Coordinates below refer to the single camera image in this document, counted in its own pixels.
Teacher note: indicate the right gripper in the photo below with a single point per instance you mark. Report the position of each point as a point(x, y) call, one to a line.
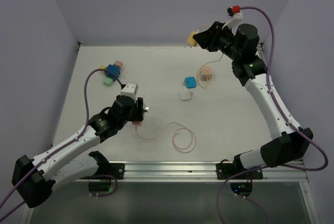
point(207, 39)

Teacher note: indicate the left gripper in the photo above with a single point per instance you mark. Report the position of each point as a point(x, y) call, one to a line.
point(138, 112)

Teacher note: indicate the salmon plug with cable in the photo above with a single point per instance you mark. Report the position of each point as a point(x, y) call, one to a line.
point(137, 124)

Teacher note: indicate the yellow plug with cable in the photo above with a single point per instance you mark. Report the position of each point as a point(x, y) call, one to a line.
point(190, 40)

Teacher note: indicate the pink cube socket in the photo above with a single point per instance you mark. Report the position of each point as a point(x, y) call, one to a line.
point(205, 73)

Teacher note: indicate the light blue plug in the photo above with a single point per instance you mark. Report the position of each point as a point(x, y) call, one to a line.
point(190, 82)

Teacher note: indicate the white plug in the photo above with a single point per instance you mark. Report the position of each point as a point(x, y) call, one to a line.
point(185, 95)

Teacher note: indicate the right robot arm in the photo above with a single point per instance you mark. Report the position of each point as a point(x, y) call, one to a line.
point(286, 144)

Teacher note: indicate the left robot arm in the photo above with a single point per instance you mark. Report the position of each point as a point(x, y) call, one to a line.
point(36, 178)

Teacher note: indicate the green plug on blue cube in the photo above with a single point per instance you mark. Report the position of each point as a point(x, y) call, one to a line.
point(108, 81)

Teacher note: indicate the dark blue cube socket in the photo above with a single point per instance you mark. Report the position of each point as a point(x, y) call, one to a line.
point(112, 71)

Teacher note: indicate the yellow plug on blue cube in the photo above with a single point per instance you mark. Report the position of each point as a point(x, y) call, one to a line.
point(102, 68)

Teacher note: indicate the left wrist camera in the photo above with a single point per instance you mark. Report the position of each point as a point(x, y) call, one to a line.
point(130, 90)

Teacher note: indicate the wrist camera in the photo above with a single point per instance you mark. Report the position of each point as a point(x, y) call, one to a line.
point(236, 17)
point(130, 90)

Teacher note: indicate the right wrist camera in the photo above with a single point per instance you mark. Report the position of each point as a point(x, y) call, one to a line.
point(236, 17)

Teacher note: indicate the aluminium right rail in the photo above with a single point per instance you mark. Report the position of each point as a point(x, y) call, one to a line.
point(260, 53)

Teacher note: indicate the aluminium rail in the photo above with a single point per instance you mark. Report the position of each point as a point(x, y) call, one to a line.
point(169, 172)
point(260, 53)

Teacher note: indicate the aluminium front rail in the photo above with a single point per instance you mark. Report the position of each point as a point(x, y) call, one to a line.
point(169, 172)

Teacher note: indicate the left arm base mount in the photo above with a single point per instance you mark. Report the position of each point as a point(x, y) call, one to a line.
point(115, 169)

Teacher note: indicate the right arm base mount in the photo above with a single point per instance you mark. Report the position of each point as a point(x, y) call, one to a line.
point(225, 169)

